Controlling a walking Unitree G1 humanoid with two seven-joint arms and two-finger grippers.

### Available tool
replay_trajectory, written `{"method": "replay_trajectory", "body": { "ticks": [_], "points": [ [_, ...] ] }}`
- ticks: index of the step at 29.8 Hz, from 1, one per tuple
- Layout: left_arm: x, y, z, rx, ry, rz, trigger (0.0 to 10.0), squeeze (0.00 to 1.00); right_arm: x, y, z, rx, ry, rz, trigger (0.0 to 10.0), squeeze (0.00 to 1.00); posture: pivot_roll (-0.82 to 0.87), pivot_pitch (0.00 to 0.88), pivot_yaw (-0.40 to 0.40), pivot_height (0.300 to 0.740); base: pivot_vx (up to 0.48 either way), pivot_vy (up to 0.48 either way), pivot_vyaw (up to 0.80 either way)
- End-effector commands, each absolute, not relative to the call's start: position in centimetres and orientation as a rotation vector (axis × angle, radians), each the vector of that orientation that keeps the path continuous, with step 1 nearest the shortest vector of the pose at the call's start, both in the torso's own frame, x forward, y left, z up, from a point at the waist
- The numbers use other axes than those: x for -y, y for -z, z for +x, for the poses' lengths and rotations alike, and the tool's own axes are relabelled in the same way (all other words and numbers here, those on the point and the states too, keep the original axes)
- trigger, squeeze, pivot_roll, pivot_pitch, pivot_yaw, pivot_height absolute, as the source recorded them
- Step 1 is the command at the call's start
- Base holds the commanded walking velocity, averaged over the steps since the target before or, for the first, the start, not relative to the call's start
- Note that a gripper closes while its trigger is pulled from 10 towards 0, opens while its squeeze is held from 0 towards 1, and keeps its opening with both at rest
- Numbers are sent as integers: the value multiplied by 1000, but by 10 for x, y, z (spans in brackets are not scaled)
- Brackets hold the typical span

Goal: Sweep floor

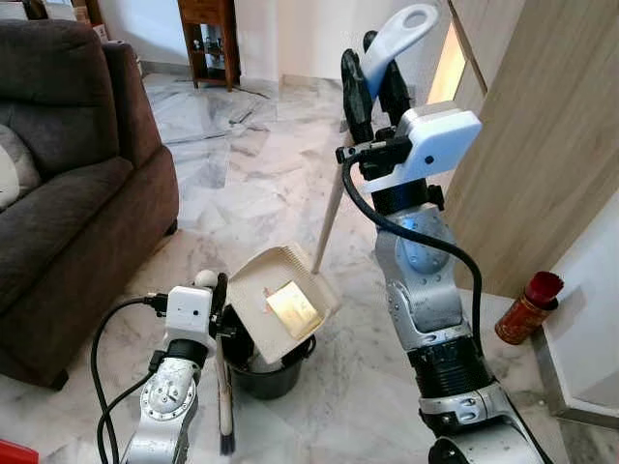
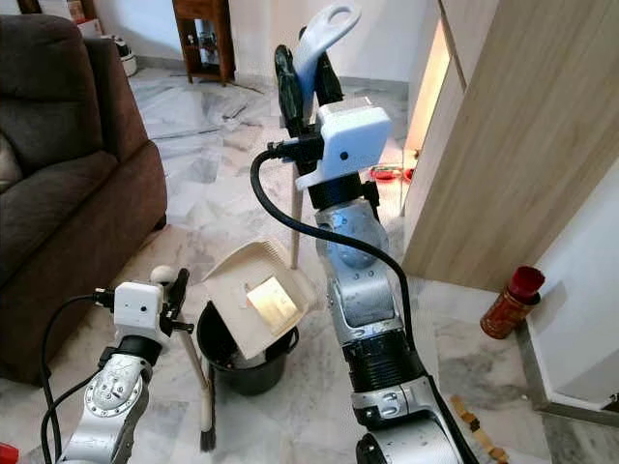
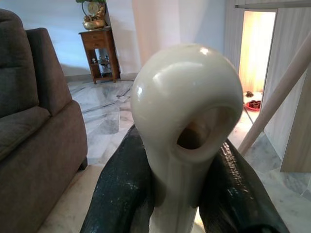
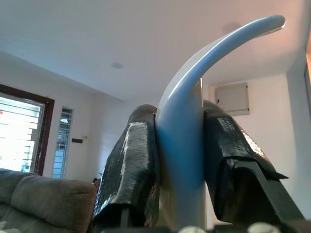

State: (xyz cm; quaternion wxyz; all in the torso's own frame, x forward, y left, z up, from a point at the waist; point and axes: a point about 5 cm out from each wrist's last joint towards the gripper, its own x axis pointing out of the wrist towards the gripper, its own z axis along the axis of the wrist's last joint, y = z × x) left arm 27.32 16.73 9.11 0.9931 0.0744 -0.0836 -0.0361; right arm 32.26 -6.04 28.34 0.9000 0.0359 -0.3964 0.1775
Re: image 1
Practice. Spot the light wooden wardrobe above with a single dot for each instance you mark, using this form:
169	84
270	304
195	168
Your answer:
551	145

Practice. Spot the light grey cushion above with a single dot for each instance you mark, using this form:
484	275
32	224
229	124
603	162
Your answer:
14	169

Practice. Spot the black plastic bucket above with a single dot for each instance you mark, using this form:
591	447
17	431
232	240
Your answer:
276	377

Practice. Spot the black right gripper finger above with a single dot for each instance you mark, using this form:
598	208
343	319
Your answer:
395	97
355	97

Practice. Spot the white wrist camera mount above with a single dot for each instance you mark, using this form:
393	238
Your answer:
187	309
435	140

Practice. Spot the small wooden cabinet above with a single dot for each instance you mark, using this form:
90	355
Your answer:
208	14

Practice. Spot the brown fabric sofa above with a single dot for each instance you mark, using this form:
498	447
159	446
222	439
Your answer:
77	193

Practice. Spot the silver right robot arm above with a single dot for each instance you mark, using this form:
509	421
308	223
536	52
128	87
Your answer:
426	290

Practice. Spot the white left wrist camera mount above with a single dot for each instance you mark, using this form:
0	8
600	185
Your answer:
187	309

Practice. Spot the red patterned can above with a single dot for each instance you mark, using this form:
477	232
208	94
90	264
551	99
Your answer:
522	314

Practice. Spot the red plastic object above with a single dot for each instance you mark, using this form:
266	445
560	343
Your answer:
14	454

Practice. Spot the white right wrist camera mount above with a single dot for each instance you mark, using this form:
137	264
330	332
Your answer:
435	140

